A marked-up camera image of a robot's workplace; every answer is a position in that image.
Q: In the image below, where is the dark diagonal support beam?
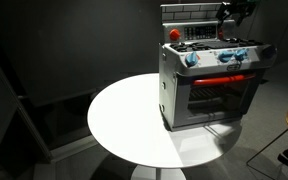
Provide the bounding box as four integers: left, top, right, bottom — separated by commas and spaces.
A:
0, 39, 55, 164

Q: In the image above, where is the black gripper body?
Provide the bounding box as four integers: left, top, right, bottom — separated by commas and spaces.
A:
230, 0, 252, 18

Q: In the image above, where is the white round table base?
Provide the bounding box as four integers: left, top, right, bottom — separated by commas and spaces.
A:
130, 164, 187, 180

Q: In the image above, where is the blue stove knob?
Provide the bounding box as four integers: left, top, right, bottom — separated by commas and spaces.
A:
184, 51, 200, 68
234, 48, 249, 62
218, 49, 235, 64

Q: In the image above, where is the red oven door handle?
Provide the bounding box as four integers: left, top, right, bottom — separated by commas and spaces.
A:
192, 73, 257, 87

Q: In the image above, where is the grey toy stove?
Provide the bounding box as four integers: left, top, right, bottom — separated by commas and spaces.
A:
158, 2, 278, 132

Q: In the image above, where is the red round stove knob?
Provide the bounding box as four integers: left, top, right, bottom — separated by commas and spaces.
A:
169, 28, 182, 42

